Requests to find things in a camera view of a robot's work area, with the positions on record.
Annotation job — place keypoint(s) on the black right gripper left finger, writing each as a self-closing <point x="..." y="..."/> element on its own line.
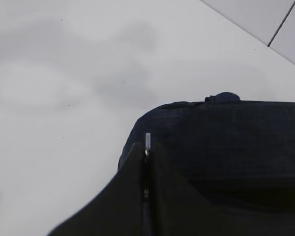
<point x="116" y="210"/>

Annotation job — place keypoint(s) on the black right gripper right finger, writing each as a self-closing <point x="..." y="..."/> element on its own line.
<point x="177" y="208"/>

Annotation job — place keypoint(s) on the navy blue fabric bag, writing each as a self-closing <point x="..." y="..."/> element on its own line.
<point x="235" y="152"/>

